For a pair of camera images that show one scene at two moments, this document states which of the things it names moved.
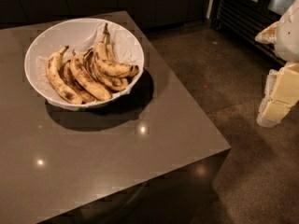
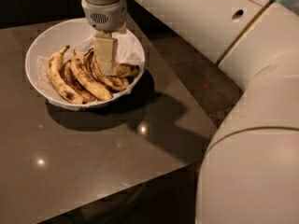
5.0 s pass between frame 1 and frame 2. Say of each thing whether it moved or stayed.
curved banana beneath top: stayed
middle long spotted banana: stayed
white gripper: moved
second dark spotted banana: stayed
